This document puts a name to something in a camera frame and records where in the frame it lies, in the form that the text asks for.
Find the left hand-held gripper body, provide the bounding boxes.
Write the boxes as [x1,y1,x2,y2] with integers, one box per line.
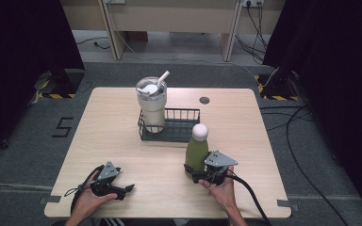
[90,161,122,196]

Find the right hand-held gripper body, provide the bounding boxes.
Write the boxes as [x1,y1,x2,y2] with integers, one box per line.
[204,150,239,186]

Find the green bottle with white cap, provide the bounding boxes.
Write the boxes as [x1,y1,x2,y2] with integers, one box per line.
[184,123,209,178]

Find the black wire basket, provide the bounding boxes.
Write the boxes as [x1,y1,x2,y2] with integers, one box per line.
[137,107,201,143]

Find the cream tumbler with straw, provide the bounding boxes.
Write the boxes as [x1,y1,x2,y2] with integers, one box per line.
[135,70,171,134]

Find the person's right hand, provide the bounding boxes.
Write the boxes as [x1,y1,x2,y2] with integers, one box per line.
[198,167,236,212]

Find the person's left hand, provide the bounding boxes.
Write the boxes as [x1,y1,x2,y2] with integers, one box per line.
[74,170,119,218]

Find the person's dark striped pants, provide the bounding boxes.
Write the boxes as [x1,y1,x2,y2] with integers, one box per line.
[51,218,231,226]

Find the grey tape strip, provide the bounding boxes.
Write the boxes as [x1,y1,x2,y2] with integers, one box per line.
[276,199,300,212]
[39,195,62,204]

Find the stand base with hazard tape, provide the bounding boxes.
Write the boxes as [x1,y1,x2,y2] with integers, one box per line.
[254,73,300,102]
[32,69,86,100]

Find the beige background desk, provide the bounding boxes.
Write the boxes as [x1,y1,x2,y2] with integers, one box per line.
[59,0,287,62]

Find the black curtain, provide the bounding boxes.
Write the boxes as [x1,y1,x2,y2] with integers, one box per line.
[0,0,86,164]
[262,0,362,225]

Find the white power strip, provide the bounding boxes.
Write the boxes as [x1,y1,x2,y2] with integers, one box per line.
[241,0,265,8]

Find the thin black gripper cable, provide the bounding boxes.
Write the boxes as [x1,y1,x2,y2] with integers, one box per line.
[63,164,106,215]

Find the thick black gripper cable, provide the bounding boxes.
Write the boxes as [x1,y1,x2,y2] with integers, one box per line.
[225,173,272,226]

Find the long black floor cable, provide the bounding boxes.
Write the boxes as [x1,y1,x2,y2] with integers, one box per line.
[285,105,351,226]

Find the white floor cable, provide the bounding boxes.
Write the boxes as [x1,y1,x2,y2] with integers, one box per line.
[115,30,280,88]

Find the bundle of black cables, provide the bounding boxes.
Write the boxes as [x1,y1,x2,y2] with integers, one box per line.
[234,3,270,64]

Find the short black floor cable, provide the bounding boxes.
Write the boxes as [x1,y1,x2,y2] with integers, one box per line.
[74,36,111,51]

